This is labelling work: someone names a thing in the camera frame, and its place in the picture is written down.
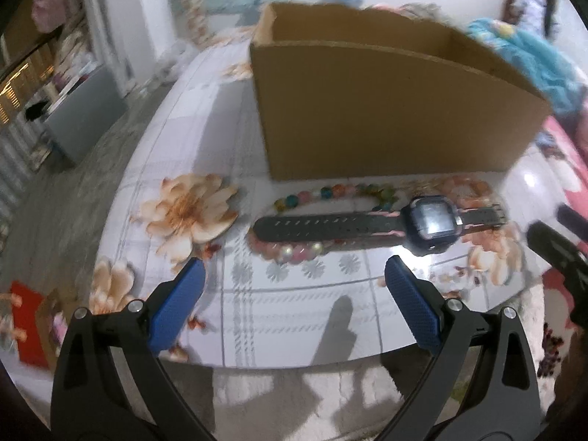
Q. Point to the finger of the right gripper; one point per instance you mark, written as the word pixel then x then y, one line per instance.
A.
pixel 561 254
pixel 572 220

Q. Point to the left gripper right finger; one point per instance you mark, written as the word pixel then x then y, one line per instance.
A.
pixel 502 400

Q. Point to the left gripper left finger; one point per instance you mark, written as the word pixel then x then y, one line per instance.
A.
pixel 88 402

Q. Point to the dark blue smart watch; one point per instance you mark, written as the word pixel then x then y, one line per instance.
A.
pixel 427 224

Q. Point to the pink floral bed cover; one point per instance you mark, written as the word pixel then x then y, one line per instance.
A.
pixel 569 172

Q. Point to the red paper bag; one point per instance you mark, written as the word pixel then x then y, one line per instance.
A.
pixel 30 351

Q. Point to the blue blanket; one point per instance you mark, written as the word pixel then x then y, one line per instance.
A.
pixel 552 73

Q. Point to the brown cardboard box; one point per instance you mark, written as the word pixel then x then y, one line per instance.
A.
pixel 343 92

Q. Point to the grey storage box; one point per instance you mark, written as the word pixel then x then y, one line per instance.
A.
pixel 85 115

